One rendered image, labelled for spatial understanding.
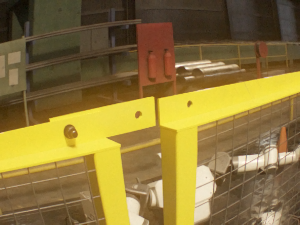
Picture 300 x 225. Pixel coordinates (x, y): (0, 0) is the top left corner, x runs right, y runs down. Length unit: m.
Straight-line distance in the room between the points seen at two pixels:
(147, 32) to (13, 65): 3.14
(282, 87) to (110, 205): 0.60
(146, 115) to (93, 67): 10.01
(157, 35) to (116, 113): 7.51
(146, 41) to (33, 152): 7.47
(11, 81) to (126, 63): 5.42
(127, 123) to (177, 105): 0.10
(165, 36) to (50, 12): 3.14
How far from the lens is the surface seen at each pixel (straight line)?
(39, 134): 0.60
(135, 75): 8.98
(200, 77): 9.17
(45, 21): 9.36
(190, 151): 0.72
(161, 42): 8.24
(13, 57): 6.66
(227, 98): 0.83
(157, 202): 1.58
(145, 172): 5.28
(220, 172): 1.69
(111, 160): 0.62
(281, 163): 1.80
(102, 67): 10.84
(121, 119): 0.68
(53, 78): 9.52
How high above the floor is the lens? 2.00
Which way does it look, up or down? 13 degrees down
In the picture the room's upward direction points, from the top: 3 degrees counter-clockwise
